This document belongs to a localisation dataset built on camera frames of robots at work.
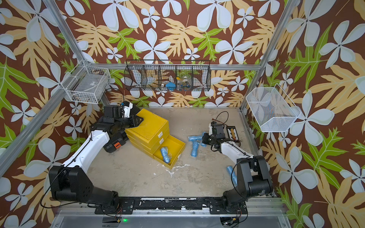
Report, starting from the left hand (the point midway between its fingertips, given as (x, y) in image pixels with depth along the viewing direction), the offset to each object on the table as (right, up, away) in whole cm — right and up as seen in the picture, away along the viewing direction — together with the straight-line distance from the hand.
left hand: (141, 117), depth 83 cm
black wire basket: (+15, +30, +15) cm, 37 cm away
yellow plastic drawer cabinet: (+8, -11, -6) cm, 15 cm away
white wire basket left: (-35, +21, +3) cm, 41 cm away
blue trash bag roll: (+13, -22, +8) cm, 27 cm away
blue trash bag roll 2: (+32, -14, +15) cm, 38 cm away
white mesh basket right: (+78, +4, -1) cm, 78 cm away
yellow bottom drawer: (+20, -21, +12) cm, 31 cm away
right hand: (+38, -13, +11) cm, 41 cm away
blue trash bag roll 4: (+55, -35, -1) cm, 65 cm away
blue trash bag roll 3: (+34, -16, +15) cm, 41 cm away
